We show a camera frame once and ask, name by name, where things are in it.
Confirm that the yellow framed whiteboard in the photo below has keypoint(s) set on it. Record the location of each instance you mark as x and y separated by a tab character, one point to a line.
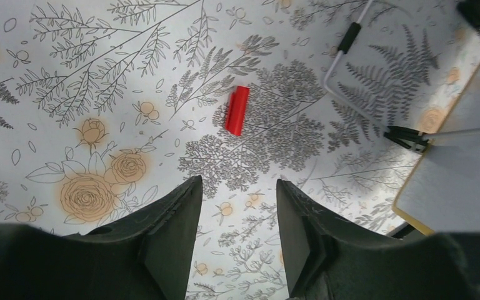
442	193

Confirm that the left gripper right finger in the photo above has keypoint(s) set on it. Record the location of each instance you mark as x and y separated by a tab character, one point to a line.
327	256

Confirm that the floral tablecloth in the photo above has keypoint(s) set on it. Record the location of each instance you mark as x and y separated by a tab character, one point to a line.
108	106

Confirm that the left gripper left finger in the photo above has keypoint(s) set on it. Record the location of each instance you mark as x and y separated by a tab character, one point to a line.
144	255

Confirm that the wire whiteboard stand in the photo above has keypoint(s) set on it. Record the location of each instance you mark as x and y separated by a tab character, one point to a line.
394	64

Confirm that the red marker cap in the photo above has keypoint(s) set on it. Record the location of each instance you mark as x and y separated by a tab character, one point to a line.
236	110

